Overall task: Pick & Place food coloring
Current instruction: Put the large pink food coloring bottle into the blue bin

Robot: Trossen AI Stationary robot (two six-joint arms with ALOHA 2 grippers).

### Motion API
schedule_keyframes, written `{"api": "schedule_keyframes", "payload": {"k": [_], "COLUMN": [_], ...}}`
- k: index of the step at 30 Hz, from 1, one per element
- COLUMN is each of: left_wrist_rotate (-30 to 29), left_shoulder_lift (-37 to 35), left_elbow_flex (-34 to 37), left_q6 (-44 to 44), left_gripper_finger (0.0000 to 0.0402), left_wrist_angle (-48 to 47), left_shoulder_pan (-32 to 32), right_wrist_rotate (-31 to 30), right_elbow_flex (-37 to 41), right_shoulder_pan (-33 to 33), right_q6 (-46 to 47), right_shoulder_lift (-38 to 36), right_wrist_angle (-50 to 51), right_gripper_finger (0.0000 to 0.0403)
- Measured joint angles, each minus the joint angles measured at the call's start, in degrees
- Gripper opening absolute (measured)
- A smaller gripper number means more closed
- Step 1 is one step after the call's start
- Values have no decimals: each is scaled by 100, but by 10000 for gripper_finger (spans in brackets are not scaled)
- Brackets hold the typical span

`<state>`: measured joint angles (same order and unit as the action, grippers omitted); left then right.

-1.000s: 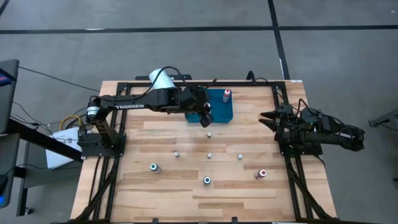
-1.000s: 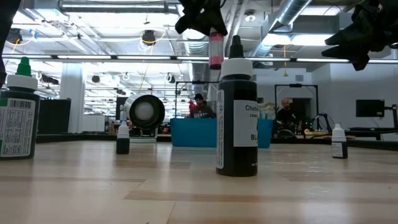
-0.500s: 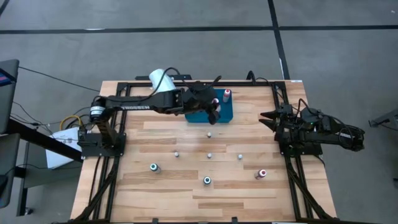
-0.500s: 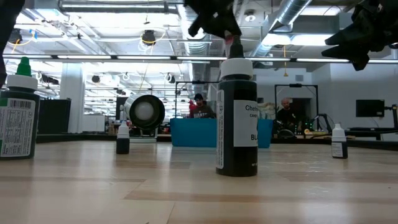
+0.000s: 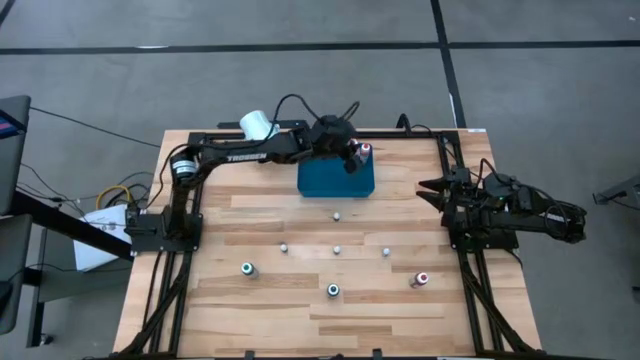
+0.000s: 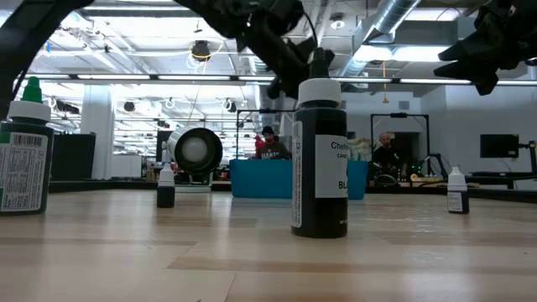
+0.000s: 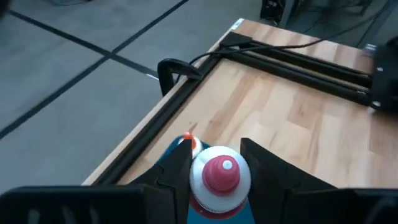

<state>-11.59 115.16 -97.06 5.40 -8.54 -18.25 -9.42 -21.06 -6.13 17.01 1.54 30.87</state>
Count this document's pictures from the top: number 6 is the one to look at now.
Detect black desk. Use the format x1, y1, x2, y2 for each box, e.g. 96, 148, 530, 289
465, 170, 537, 190

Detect yellow hanging cord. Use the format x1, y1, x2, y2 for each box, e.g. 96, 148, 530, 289
381, 60, 389, 104

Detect person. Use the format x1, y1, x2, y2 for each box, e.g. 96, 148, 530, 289
253, 125, 294, 161
371, 132, 410, 182

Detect white structural column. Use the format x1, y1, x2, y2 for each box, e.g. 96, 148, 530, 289
80, 86, 115, 180

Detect long linear ceiling light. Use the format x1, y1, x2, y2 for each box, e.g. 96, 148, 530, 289
24, 74, 537, 87

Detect black rectangular metal frame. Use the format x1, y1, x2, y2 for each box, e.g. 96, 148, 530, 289
370, 112, 431, 177
236, 108, 299, 160

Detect black table edge frame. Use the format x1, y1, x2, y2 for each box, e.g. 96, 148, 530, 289
49, 179, 537, 205

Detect white low cabinet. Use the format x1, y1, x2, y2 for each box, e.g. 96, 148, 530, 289
111, 154, 143, 179

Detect black wall monitor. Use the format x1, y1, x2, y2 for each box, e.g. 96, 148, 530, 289
480, 133, 520, 159

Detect white black cylindrical lamp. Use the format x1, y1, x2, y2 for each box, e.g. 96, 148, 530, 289
163, 127, 224, 194

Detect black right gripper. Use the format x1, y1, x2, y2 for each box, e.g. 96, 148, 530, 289
434, 0, 537, 96

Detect small white-capped dropper bottle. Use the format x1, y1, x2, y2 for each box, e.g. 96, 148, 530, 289
156, 162, 176, 209
446, 165, 471, 215

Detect black cabinet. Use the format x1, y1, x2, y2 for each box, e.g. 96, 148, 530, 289
50, 132, 96, 182

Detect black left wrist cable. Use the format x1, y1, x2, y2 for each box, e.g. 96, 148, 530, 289
302, 11, 319, 48

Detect black round ceiling device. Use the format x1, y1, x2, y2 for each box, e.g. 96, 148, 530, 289
191, 39, 211, 63

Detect rectangular ceiling light panel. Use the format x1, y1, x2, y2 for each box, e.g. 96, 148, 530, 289
356, 44, 458, 63

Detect small red background object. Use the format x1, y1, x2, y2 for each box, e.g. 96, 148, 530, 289
253, 133, 266, 159

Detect blue plastic bin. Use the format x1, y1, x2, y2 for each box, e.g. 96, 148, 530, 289
228, 159, 370, 200

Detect green-capped food coloring bottle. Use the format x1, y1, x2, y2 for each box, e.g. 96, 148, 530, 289
0, 76, 55, 216

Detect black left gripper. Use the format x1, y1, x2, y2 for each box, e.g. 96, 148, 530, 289
217, 0, 336, 101

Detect black-capped food coloring bottle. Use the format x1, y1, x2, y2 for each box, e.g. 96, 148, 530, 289
290, 47, 350, 239

